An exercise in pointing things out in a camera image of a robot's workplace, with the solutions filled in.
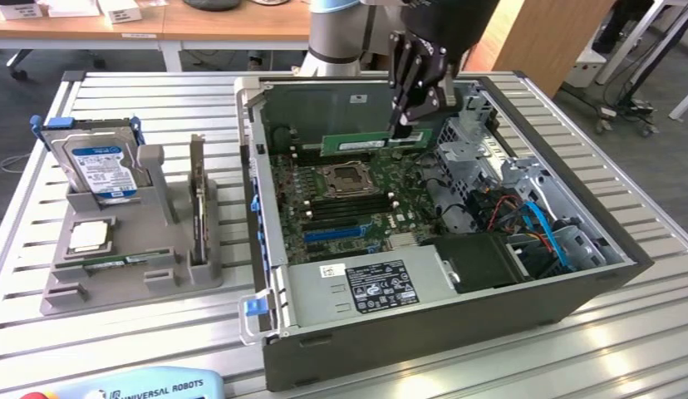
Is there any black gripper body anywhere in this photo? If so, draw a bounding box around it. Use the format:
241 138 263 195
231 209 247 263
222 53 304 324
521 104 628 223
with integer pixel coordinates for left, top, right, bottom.
398 0 501 68

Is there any green RAM stick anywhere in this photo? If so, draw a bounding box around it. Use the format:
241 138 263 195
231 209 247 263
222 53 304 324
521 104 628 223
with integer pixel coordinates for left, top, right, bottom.
82 250 174 272
320 128 436 157

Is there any black RAM slot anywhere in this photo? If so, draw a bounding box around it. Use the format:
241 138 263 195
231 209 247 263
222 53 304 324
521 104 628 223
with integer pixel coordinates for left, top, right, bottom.
305 192 390 207
308 197 393 212
312 208 397 223
310 203 396 218

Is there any metal disk bay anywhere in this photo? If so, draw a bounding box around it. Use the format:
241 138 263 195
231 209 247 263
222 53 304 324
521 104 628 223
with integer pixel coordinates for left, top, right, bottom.
430 93 545 209

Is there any wooden cabinet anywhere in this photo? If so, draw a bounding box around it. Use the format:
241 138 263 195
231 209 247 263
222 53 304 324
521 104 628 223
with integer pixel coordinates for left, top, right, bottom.
489 0 619 99

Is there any metal CPU socket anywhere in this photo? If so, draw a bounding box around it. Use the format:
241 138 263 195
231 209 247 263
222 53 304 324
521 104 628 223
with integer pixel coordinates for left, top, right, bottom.
318 159 380 200

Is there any green motherboard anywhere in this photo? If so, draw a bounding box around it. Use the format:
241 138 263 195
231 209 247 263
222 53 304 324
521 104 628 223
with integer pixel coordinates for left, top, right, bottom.
266 139 462 267

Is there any blue expansion slot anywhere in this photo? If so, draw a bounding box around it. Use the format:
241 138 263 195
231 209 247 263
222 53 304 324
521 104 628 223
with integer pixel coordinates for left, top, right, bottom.
304 225 370 245

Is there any black expansion slot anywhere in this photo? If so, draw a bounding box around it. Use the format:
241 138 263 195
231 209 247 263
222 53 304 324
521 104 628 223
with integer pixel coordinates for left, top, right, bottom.
306 244 374 258

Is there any wooden desk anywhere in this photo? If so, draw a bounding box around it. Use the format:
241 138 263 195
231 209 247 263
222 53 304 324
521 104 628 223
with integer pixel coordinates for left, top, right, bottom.
0 0 313 72

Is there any grey power supply unit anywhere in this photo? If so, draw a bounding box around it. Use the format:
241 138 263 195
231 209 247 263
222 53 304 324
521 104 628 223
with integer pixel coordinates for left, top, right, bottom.
277 244 452 330

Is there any white cardboard box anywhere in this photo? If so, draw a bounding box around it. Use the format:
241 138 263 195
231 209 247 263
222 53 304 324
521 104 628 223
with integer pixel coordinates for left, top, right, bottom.
46 0 102 18
0 0 45 21
102 0 139 25

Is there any black open PC case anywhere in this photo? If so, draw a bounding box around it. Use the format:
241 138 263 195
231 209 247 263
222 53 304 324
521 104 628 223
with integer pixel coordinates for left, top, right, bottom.
233 70 657 394

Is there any hard disk with blue carrier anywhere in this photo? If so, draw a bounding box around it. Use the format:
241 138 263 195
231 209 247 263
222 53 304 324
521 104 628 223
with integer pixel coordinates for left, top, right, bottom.
30 112 145 205

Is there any blue case latch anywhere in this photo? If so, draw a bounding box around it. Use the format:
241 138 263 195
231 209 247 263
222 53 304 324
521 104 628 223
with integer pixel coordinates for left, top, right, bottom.
241 296 266 318

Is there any silver CPU chip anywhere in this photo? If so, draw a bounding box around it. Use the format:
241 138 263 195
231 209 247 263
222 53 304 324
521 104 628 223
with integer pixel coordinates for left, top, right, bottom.
65 219 119 255

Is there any grey parts rack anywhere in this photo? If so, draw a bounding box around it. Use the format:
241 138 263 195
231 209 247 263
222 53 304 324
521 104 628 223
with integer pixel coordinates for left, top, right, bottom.
39 132 227 318

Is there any light blue teach pendant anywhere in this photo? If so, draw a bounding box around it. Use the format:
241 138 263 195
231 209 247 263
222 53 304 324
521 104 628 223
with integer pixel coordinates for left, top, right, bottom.
42 365 225 399

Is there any white table frame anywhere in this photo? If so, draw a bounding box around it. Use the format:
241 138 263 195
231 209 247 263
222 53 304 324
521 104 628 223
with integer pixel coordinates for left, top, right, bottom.
593 0 688 122

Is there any blue wire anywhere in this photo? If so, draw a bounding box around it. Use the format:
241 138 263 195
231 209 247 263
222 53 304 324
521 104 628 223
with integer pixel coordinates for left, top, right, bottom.
520 200 562 272

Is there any graphics card with metal bracket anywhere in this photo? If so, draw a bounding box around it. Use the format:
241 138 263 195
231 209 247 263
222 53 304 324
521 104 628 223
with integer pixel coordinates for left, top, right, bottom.
187 132 211 267

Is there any white floor cable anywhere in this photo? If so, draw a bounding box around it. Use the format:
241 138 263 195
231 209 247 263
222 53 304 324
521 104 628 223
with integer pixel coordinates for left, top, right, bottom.
0 151 33 172

